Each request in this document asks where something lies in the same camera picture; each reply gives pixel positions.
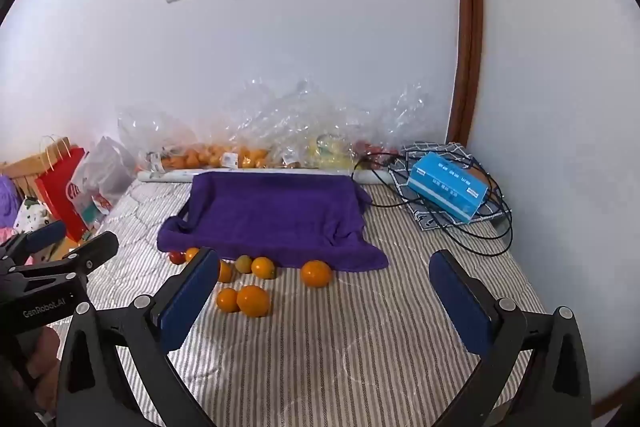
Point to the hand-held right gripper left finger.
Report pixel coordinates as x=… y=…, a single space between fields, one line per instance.
x=192 y=302

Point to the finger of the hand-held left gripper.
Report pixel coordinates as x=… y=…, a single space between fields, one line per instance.
x=47 y=234
x=95 y=252

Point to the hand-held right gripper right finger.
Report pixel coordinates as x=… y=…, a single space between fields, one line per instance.
x=462 y=307

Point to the small orange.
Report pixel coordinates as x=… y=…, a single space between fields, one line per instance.
x=227 y=300

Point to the red tomato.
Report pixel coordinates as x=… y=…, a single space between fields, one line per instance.
x=176 y=257

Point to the large oval orange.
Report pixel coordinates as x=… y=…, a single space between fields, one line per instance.
x=253 y=301

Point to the yellow-green plum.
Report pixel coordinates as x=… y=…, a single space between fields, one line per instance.
x=243 y=264

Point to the clear bag of brown fruits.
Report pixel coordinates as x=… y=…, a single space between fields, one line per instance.
x=291 y=163

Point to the person's left hand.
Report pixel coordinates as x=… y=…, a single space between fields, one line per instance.
x=45 y=367

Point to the white printed cloth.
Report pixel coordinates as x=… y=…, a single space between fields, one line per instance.
x=31 y=214

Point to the red paper bag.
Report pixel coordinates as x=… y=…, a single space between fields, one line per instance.
x=57 y=194

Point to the purple cloth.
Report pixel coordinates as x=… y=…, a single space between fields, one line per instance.
x=7 y=202

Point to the white plastic bag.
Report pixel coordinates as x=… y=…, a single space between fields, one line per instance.
x=102 y=172

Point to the purple towel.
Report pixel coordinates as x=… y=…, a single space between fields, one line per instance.
x=275 y=217

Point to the striped grey quilt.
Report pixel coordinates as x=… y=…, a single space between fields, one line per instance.
x=350 y=347

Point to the blue tissue box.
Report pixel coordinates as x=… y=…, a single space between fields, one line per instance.
x=447 y=187

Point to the clear bag of leafy mandarins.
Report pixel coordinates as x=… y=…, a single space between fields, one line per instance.
x=175 y=157

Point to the navy lattice patterned cloth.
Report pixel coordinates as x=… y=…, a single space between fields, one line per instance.
x=400 y=177

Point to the clear bag of oranges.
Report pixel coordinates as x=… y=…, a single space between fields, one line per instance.
x=250 y=154

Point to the brown wooden baseboard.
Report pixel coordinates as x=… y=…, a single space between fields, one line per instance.
x=612 y=402

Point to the clear bag of red tomatoes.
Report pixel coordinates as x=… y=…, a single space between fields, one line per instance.
x=372 y=148

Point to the brown wooden door frame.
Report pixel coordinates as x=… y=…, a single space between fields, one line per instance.
x=470 y=22

